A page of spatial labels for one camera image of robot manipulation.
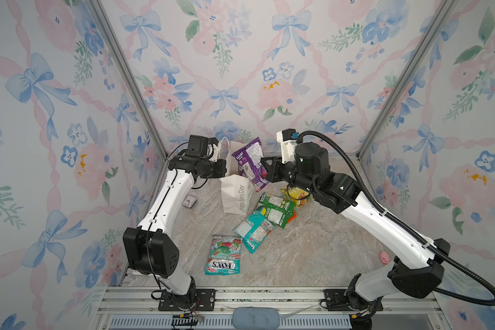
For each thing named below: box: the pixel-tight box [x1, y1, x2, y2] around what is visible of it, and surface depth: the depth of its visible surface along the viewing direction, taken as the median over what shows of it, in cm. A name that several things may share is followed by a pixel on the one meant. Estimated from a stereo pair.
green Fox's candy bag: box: [258, 191, 296, 229], surface depth 95 cm
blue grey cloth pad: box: [231, 306, 281, 330], surface depth 70 cm
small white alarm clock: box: [182, 195, 198, 209], surface depth 100 cm
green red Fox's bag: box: [204, 234, 243, 276], surface depth 83 cm
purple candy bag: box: [231, 136, 270, 192], surface depth 69 cm
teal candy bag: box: [233, 205, 276, 254], surface depth 90 cm
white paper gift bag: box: [218, 136, 256, 216], surface depth 83 cm
